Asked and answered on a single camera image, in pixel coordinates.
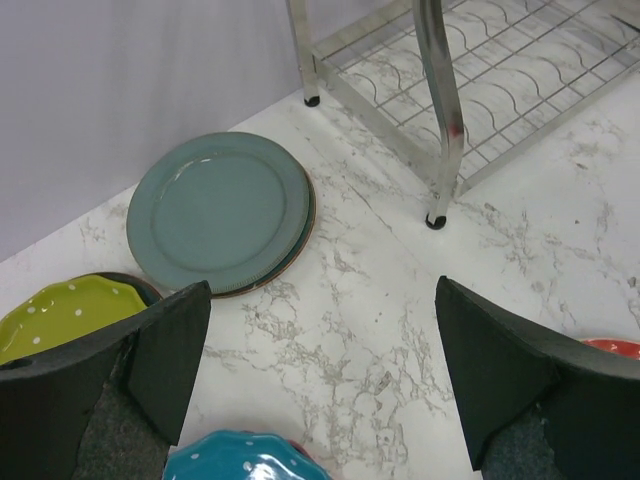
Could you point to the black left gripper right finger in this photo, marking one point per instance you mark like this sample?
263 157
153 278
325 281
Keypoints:
534 403

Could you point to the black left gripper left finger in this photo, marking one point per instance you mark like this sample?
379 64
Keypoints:
109 405

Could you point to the red plate with teal flower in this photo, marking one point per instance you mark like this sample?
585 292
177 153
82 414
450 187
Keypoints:
625 348

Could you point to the steel two-tier dish rack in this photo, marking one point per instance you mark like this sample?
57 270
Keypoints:
457 89

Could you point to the green polka dot plate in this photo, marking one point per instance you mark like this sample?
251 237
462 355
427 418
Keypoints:
65 311

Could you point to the dark plate under green plate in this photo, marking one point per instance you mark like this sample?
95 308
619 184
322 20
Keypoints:
148 294

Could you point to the blue polka dot plate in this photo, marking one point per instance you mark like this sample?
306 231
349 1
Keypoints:
241 455

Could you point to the brown plate under grey plate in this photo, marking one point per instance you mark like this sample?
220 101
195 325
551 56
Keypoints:
290 257

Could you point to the grey-blue ceramic plate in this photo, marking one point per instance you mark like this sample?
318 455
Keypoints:
224 207

